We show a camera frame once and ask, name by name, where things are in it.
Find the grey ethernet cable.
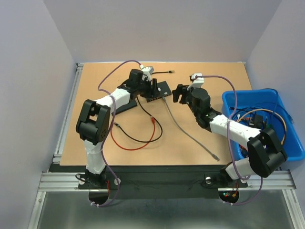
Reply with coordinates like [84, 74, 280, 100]
[162, 96, 220, 162]

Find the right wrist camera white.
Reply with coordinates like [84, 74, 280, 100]
[187, 73, 204, 90]

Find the black ethernet cable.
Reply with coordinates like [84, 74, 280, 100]
[113, 70, 175, 143]

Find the black flat plate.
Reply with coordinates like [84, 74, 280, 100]
[116, 100, 137, 114]

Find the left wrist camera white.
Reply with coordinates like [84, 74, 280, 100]
[139, 64, 154, 77]

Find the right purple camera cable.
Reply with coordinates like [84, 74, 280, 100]
[190, 75, 264, 206]

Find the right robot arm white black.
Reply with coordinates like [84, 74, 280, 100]
[172, 84, 287, 186]

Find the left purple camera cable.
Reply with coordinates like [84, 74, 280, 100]
[90, 59, 145, 208]

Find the black network switch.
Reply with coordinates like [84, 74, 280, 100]
[146, 81, 172, 103]

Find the blue plastic bin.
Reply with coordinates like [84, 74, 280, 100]
[222, 88, 305, 162]

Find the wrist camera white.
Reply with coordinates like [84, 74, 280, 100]
[139, 64, 154, 77]
[187, 73, 204, 90]

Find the red ethernet cable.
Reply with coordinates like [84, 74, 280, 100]
[110, 116, 157, 151]

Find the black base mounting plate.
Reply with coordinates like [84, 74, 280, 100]
[47, 164, 282, 200]

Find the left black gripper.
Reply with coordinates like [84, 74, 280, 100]
[136, 78, 161, 99]

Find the aluminium frame rail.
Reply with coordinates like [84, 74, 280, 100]
[29, 62, 305, 229]

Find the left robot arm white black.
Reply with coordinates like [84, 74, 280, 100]
[76, 66, 159, 188]

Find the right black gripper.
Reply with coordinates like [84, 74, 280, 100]
[172, 83, 199, 117]

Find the purple camera cable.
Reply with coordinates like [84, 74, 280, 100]
[90, 59, 145, 208]
[190, 75, 264, 206]

